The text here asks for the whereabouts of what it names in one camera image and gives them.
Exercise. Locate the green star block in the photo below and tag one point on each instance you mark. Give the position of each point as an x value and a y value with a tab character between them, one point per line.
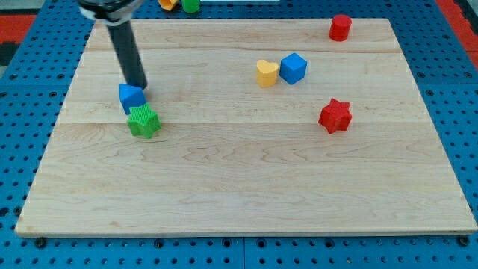
143	121

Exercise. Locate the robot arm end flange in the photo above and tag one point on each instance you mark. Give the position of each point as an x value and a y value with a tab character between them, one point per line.
111	12

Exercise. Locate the red star block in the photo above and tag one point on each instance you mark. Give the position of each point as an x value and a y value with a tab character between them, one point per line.
335	116

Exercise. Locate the wooden board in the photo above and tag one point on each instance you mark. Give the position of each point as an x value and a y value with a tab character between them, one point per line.
236	159

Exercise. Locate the yellow heart block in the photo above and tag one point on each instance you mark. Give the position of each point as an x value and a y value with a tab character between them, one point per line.
266	73

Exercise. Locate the blue cube block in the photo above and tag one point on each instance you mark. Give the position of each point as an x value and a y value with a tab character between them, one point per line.
292	68

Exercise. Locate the blue triangular block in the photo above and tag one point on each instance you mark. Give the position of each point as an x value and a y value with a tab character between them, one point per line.
131	96

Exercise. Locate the green cylinder block at top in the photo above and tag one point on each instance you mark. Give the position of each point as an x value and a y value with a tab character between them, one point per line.
190	6

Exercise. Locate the yellow block at top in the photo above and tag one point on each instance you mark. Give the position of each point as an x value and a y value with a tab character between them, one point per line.
168	5

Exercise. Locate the red cylinder block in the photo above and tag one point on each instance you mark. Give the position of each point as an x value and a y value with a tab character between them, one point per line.
340	27

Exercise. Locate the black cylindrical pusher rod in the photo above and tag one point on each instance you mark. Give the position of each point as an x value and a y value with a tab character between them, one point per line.
124	43

